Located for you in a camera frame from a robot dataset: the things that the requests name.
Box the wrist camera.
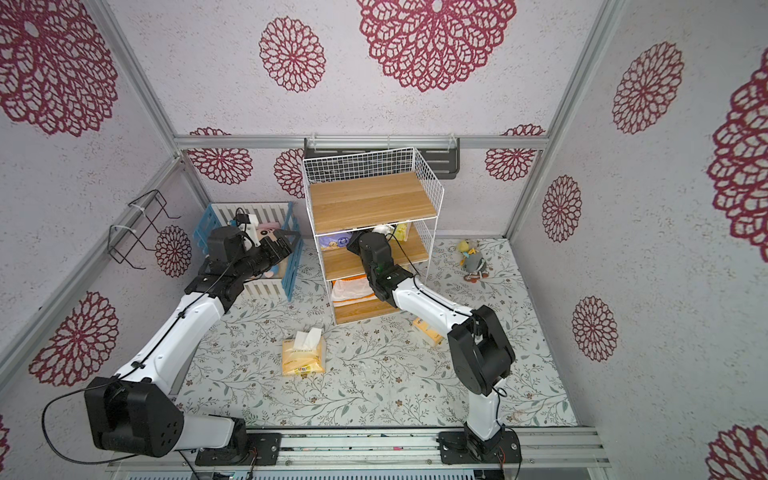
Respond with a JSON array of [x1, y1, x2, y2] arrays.
[[372, 224, 397, 238], [233, 207, 258, 250]]

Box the grey wall-mounted shelf rack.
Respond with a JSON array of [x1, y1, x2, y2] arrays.
[[303, 138, 460, 180]]

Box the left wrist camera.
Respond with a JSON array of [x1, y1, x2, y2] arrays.
[[233, 207, 258, 250]]

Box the purple tissue pack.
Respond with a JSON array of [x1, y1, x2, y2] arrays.
[[318, 232, 352, 251]]

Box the blue white toy crib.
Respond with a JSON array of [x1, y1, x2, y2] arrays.
[[191, 200, 304, 303]]

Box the black wire wall rack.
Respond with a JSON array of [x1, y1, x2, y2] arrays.
[[106, 188, 180, 271]]

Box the yellow tissue pack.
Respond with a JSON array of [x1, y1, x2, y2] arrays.
[[412, 318, 444, 347]]

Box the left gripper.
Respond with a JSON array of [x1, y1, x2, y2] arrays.
[[233, 228, 299, 282]]

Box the yellow tissue pack shelf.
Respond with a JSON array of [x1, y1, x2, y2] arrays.
[[391, 222, 412, 242]]

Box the white wire three-tier shelf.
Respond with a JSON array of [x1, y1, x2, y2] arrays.
[[301, 147, 445, 295]]

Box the orange tissue pack bottom shelf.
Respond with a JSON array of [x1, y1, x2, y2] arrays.
[[331, 275, 376, 307]]

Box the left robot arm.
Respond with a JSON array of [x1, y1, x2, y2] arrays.
[[79, 226, 300, 465]]

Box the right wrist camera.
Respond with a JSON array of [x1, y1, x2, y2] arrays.
[[372, 224, 397, 238]]

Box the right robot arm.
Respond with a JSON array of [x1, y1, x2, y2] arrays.
[[347, 230, 522, 466]]

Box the plush doll blue shorts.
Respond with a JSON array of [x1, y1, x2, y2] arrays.
[[255, 225, 281, 279]]

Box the small grey yellow plush toy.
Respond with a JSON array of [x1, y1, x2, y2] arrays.
[[457, 240, 489, 283]]

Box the floral patterned floor mat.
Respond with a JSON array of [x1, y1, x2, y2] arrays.
[[175, 239, 577, 427]]

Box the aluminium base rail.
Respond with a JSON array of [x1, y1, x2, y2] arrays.
[[102, 427, 618, 479]]

